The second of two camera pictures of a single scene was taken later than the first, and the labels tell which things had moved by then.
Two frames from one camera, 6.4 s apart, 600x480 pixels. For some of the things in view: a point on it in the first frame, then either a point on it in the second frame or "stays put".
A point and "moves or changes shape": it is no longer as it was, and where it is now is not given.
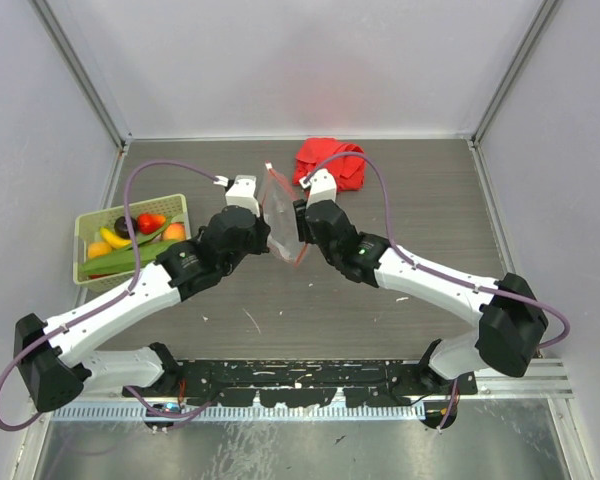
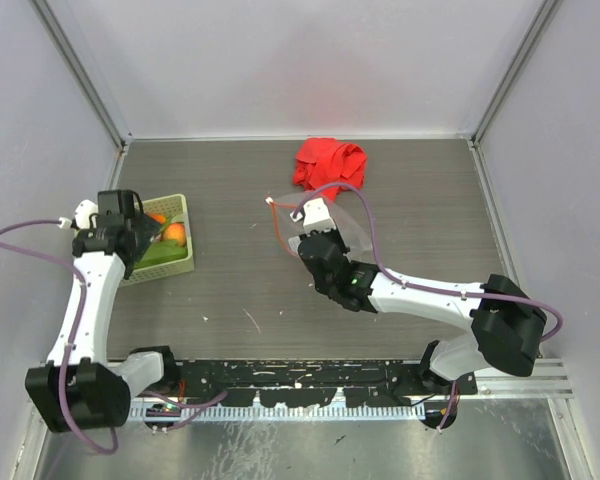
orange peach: x=175 y=231 stays put
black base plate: x=304 y=383 stays put
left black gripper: x=261 y=228 to x=146 y=229
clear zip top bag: x=278 y=203 moves or changes shape
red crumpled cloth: x=349 y=171 stays put
